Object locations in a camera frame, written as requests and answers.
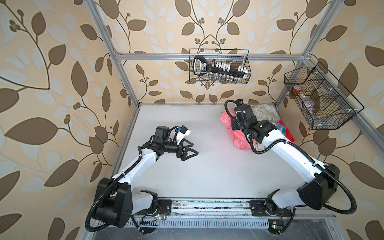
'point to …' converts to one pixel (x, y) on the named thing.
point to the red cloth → (288, 134)
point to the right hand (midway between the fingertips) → (238, 119)
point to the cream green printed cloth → (266, 111)
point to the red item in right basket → (295, 91)
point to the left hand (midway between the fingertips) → (195, 148)
